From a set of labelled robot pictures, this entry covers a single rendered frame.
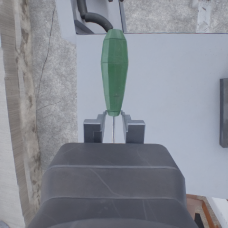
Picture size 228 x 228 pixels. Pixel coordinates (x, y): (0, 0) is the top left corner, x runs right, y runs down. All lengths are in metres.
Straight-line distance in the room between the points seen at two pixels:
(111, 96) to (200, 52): 0.11
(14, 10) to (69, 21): 1.61
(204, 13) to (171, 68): 1.13
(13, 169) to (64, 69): 1.10
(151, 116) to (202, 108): 0.06
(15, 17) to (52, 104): 0.85
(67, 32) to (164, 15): 1.34
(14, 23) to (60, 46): 0.43
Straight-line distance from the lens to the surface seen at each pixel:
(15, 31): 1.79
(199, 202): 1.12
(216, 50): 0.21
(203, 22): 1.30
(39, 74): 1.83
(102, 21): 0.28
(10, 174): 1.94
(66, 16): 0.24
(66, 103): 1.68
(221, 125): 0.21
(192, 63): 0.20
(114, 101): 0.15
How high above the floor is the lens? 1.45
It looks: 72 degrees down
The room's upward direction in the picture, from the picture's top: 134 degrees counter-clockwise
